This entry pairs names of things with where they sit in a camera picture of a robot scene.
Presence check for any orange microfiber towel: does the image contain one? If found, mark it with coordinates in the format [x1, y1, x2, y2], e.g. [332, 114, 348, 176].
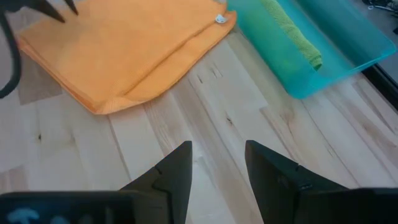
[17, 0, 238, 115]

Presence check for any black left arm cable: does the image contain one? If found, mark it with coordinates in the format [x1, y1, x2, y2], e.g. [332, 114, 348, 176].
[0, 12, 22, 99]

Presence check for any teal translucent plastic basket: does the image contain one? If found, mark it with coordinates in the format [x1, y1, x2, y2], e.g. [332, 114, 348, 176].
[226, 0, 397, 100]

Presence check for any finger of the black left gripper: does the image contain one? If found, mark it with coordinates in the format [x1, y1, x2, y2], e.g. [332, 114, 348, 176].
[63, 0, 79, 16]
[0, 0, 67, 24]

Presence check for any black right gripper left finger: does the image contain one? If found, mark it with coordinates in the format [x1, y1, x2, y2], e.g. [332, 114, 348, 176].
[0, 140, 193, 224]

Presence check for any green microfiber towel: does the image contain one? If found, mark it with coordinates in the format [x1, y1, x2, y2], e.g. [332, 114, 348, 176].
[259, 0, 323, 72]

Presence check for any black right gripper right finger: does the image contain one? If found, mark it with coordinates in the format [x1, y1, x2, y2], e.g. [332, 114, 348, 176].
[244, 139, 398, 224]

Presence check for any black aluminium table frame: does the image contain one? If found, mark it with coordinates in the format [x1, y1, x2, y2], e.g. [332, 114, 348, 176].
[362, 63, 398, 110]

